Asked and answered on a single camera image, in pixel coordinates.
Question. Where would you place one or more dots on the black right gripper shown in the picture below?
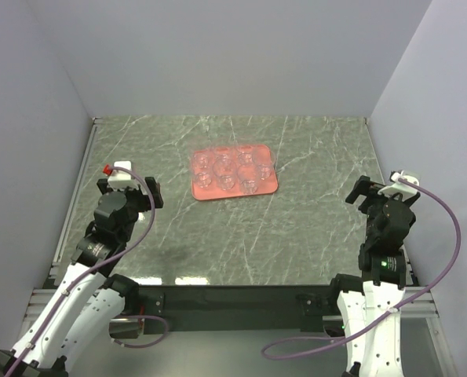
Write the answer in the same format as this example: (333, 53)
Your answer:
(363, 186)

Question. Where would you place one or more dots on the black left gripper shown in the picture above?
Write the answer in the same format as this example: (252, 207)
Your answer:
(144, 199)

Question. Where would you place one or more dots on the clear faceted glass tumbler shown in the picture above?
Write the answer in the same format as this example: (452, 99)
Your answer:
(201, 159)
(202, 178)
(248, 179)
(226, 182)
(245, 154)
(265, 162)
(224, 167)

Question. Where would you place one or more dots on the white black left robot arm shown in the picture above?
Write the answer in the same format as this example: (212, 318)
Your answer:
(90, 295)

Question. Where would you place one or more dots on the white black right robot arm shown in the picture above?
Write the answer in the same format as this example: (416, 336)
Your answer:
(368, 304)

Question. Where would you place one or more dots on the pink rectangular plastic tray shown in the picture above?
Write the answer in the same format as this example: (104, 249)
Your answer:
(212, 192)

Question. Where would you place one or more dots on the black front mounting beam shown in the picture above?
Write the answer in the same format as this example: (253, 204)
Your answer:
(306, 308)

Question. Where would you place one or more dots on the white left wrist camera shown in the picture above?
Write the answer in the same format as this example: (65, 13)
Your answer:
(118, 178)

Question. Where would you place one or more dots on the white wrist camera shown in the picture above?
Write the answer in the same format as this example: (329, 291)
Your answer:
(404, 184)
(118, 178)

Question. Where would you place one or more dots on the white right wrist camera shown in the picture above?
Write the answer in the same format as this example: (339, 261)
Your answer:
(404, 184)

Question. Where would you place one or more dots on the aluminium extrusion frame rail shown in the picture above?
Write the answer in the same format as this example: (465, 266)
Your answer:
(64, 233)

